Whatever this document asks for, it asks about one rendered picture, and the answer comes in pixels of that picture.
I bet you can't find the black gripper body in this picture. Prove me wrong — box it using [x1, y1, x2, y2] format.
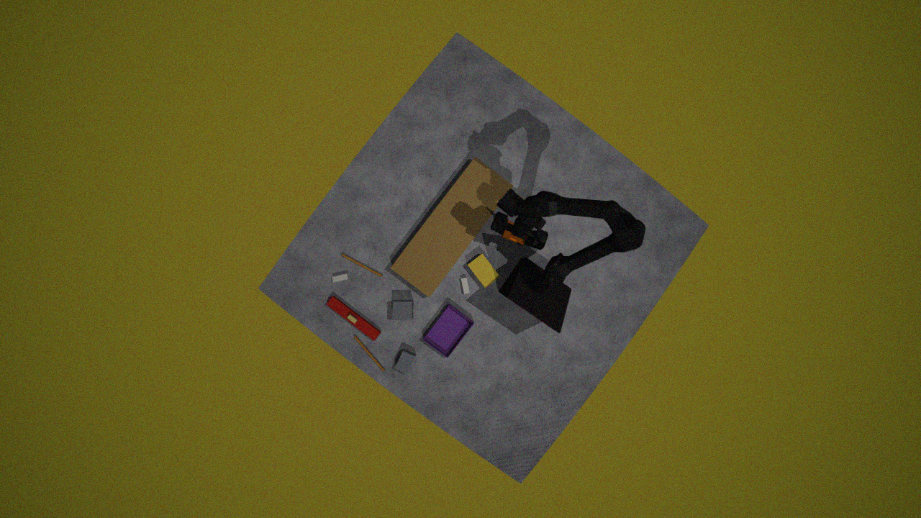
[491, 212, 548, 250]

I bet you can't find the yellow rectangular block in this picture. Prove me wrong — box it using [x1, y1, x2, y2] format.
[468, 253, 500, 288]

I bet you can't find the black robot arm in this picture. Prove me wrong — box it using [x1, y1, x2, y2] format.
[497, 189, 645, 301]

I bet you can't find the red flat block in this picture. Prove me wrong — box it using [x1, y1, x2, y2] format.
[326, 296, 381, 341]

